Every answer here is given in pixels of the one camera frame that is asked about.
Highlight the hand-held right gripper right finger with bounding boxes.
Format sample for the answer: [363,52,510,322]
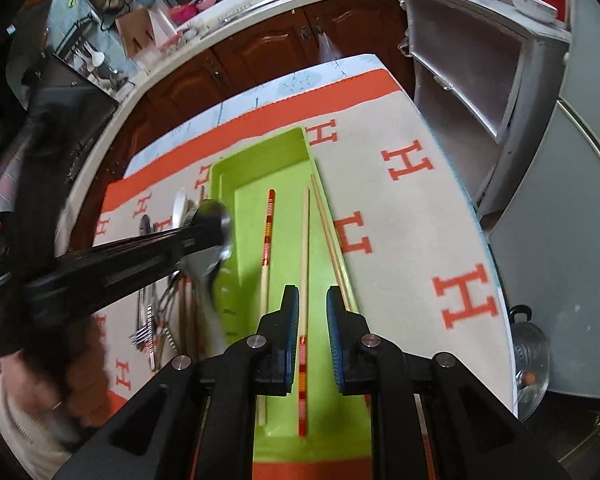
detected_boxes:
[326,285,568,480]

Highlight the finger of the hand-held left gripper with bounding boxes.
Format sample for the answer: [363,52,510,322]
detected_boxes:
[24,252,198,333]
[55,212,231,283]

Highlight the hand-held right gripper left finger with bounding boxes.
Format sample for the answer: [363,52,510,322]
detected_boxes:
[52,285,301,480]

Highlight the large metal spoon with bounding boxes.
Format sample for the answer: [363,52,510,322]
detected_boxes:
[182,199,233,356]

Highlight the red patterned chopstick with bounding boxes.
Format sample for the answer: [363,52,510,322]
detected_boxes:
[259,188,277,426]

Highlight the bamboo chopstick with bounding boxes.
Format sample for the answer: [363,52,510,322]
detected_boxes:
[310,174,353,311]

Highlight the green plastic utensil tray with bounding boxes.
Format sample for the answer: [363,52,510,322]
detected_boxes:
[209,126,376,463]

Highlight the person's left forearm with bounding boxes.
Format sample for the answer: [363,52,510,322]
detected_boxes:
[0,380,83,467]

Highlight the person's left hand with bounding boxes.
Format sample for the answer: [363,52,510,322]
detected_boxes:
[17,320,107,430]

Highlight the black oven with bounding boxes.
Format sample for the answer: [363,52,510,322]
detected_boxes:
[27,52,121,171]

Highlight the orange beige printed blanket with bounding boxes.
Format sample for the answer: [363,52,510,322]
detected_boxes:
[92,67,518,480]

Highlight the white ladle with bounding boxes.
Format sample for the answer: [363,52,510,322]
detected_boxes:
[82,42,106,81]

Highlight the wooden knife block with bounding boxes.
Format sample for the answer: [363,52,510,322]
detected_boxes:
[115,7,165,61]

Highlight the steel pot with lid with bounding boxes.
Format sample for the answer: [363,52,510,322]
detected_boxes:
[507,304,552,422]

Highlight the brown wooden kitchen cabinets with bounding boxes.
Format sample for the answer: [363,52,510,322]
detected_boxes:
[72,0,416,241]

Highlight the pink bowl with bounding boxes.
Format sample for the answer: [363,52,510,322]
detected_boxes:
[170,2,216,23]

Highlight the white patterned bowl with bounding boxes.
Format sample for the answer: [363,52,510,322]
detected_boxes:
[509,0,560,25]

